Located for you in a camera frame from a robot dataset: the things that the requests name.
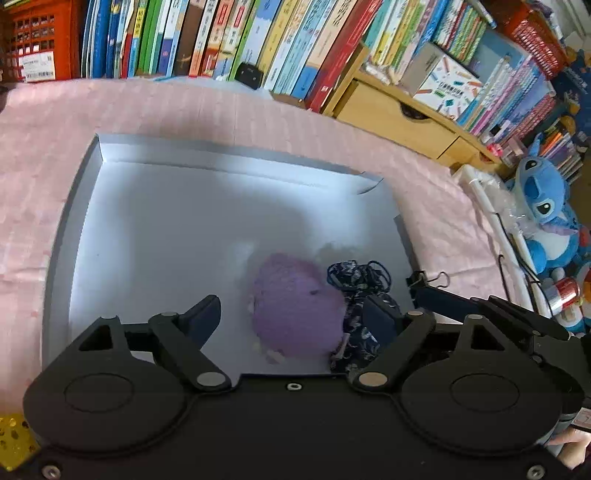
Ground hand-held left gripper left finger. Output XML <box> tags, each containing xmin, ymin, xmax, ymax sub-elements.
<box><xmin>78</xmin><ymin>294</ymin><xmax>232</xmax><ymax>394</ymax></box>

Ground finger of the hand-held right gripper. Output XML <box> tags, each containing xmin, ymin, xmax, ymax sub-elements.
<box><xmin>409</xmin><ymin>282</ymin><xmax>490</xmax><ymax>324</ymax></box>

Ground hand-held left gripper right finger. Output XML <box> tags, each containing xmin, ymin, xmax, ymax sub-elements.
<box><xmin>348</xmin><ymin>295</ymin><xmax>505</xmax><ymax>394</ymax></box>

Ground navy patterned cloth pouch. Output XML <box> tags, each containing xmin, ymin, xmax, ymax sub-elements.
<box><xmin>326</xmin><ymin>261</ymin><xmax>402</xmax><ymax>376</ymax></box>

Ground purple plush toy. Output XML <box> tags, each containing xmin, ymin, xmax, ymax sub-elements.
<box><xmin>249</xmin><ymin>253</ymin><xmax>348</xmax><ymax>366</ymax></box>

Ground shallow grey cardboard box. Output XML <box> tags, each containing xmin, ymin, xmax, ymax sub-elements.
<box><xmin>41</xmin><ymin>134</ymin><xmax>416</xmax><ymax>384</ymax></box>

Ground person's right hand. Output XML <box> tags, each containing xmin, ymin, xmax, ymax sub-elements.
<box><xmin>547</xmin><ymin>427</ymin><xmax>591</xmax><ymax>469</ymax></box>

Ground black binder clip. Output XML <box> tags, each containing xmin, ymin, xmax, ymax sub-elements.
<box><xmin>405</xmin><ymin>271</ymin><xmax>450</xmax><ymax>289</ymax></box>

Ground red and silver can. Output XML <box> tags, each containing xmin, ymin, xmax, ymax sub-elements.
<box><xmin>551</xmin><ymin>277</ymin><xmax>583</xmax><ymax>306</ymax></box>

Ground clear plastic bag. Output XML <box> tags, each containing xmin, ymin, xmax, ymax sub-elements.
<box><xmin>468</xmin><ymin>174</ymin><xmax>525</xmax><ymax>220</ymax></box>

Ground blue alien plush toy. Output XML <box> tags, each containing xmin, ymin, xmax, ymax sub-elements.
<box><xmin>505</xmin><ymin>141</ymin><xmax>591</xmax><ymax>278</ymax></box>

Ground wooden drawer organizer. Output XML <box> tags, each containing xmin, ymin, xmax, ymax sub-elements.
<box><xmin>322</xmin><ymin>44</ymin><xmax>505</xmax><ymax>177</ymax></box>

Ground pink blanket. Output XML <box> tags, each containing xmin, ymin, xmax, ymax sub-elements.
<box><xmin>0</xmin><ymin>76</ymin><xmax>529</xmax><ymax>416</ymax></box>

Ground white printed carton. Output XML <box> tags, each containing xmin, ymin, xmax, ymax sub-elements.
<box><xmin>399</xmin><ymin>42</ymin><xmax>483</xmax><ymax>121</ymax></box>

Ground row of slim paperback books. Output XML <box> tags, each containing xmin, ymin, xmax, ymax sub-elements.
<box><xmin>365</xmin><ymin>0</ymin><xmax>585</xmax><ymax>185</ymax></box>

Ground gold perforated object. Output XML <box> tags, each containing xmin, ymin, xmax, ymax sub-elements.
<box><xmin>0</xmin><ymin>415</ymin><xmax>41</xmax><ymax>472</ymax></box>

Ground small black device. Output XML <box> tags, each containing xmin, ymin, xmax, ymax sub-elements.
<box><xmin>235</xmin><ymin>62</ymin><xmax>265</xmax><ymax>89</ymax></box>

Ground dark blue printed bag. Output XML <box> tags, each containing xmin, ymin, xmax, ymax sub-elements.
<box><xmin>551</xmin><ymin>46</ymin><xmax>591</xmax><ymax>132</ymax></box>

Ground red basket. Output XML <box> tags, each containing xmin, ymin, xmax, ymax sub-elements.
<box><xmin>489</xmin><ymin>0</ymin><xmax>570</xmax><ymax>80</ymax></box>

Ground row of large children's books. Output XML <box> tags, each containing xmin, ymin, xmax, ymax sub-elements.
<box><xmin>82</xmin><ymin>0</ymin><xmax>385</xmax><ymax>112</ymax></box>

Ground red plastic crate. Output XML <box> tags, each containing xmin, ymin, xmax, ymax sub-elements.
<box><xmin>0</xmin><ymin>0</ymin><xmax>86</xmax><ymax>84</ymax></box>

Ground black cable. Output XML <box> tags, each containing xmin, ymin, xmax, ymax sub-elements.
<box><xmin>495</xmin><ymin>208</ymin><xmax>557</xmax><ymax>320</ymax></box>

